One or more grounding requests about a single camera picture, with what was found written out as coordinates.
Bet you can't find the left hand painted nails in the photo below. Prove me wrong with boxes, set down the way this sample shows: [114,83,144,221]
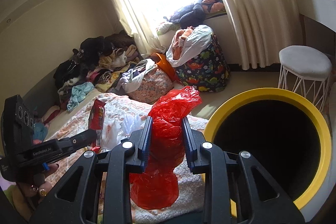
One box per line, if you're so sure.
[11,162,60,222]

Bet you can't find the white wire stool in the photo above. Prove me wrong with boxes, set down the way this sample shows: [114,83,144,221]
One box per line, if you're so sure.
[278,46,332,111]

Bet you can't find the white vanity desk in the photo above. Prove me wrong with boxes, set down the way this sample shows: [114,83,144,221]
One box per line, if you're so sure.
[296,0,336,32]

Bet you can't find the white bag with clothes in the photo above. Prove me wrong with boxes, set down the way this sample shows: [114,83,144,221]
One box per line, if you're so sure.
[166,24,214,68]

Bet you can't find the cream curtain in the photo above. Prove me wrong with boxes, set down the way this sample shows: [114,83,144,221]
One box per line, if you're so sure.
[97,0,287,71]

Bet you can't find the red candy box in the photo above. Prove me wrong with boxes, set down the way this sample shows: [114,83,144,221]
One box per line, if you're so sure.
[88,99,105,153]

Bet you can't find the floral pink pillow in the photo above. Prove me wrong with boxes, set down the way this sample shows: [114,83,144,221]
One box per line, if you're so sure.
[127,67,174,103]

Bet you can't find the yellow rimmed trash bin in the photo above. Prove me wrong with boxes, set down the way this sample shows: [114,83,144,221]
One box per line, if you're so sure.
[204,88,333,215]

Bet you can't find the clothes on window sill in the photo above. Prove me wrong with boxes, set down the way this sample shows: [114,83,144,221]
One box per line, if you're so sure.
[156,0,227,35]

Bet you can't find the dinosaur print laundry basket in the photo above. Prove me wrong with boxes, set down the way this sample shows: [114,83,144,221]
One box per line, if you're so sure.
[175,35,230,92]

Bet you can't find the white orange shopping bag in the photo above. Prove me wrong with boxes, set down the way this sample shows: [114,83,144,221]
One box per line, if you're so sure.
[101,114,147,150]

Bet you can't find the clothes pile on bed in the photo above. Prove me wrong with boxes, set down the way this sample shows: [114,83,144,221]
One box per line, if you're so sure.
[53,31,142,111]

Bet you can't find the orange white tufted blanket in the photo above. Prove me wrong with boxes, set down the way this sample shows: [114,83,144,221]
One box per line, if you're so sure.
[46,93,205,223]

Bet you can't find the red plastic bag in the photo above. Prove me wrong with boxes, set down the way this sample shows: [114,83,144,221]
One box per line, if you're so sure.
[129,86,202,210]

